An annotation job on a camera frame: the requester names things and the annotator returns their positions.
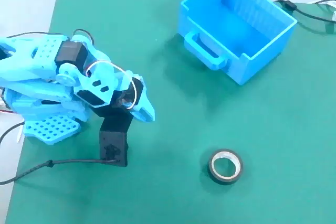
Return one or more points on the blue gripper with motor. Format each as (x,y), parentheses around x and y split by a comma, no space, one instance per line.
(145,108)

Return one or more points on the light blue robot arm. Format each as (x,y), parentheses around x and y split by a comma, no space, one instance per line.
(26,51)

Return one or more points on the black electrical tape roll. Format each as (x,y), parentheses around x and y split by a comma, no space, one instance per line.
(225,181)

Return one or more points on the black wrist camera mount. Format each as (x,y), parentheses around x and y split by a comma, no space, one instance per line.
(113,140)

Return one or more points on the green cutting mat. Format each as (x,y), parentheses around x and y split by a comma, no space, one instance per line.
(183,129)

